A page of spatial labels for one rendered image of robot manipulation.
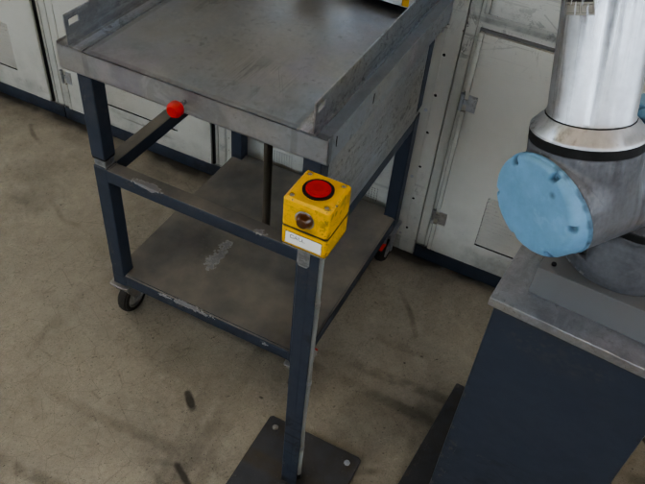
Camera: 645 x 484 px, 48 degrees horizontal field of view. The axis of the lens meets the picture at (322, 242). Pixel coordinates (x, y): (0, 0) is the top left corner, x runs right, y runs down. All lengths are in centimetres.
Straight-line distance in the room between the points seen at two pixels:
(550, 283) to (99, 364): 125
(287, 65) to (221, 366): 87
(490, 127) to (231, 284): 80
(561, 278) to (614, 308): 9
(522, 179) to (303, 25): 81
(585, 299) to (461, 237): 102
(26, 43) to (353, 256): 143
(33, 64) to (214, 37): 134
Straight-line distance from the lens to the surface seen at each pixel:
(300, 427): 157
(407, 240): 230
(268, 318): 186
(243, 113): 136
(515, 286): 124
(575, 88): 95
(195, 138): 248
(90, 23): 161
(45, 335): 212
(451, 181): 208
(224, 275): 197
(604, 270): 119
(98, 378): 200
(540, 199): 97
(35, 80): 288
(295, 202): 108
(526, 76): 186
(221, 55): 153
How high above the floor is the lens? 160
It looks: 44 degrees down
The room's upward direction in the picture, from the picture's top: 6 degrees clockwise
